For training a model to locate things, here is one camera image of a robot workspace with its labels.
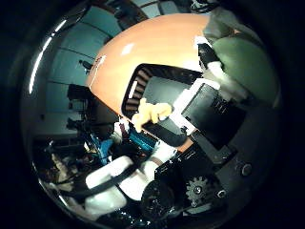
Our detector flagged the orange plush toy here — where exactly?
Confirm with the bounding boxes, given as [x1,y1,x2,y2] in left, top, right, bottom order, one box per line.
[131,97,174,133]

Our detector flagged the green round plush toy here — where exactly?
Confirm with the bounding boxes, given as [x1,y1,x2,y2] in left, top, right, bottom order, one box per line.
[203,9,280,106]

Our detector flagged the black slotted plastic basket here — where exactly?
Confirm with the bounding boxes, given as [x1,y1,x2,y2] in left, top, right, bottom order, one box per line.
[120,63,204,147]

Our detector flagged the seated person at table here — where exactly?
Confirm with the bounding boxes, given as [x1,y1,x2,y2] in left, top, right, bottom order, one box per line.
[85,120,132,166]

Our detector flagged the black equipment stack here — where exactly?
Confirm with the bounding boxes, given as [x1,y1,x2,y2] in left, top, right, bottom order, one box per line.
[65,83,96,132]

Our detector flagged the ceiling light strip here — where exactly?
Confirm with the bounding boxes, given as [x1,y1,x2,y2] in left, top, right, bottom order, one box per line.
[28,18,70,94]

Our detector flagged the blue ribbed rail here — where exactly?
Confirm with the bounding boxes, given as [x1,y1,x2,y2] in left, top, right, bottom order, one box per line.
[128,128,160,154]

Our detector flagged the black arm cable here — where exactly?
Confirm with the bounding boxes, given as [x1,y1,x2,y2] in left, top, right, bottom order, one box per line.
[63,165,144,199]

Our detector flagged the black wall device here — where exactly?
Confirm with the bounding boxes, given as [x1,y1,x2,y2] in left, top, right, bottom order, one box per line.
[78,59,94,72]

